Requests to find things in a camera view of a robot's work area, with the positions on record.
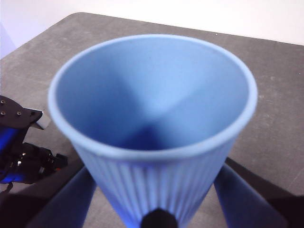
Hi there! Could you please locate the blue ribbed plastic cup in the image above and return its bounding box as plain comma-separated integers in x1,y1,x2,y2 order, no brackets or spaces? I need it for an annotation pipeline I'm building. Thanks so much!
47,34,258,228

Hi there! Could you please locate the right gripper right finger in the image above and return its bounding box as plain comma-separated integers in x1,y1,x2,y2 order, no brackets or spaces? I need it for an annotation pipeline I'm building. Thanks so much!
214,163,290,228

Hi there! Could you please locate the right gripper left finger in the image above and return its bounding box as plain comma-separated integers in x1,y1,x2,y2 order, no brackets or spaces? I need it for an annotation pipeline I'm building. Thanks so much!
26,167,97,228

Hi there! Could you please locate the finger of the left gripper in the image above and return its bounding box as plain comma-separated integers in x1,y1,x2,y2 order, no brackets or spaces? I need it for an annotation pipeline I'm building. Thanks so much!
0,95,44,130

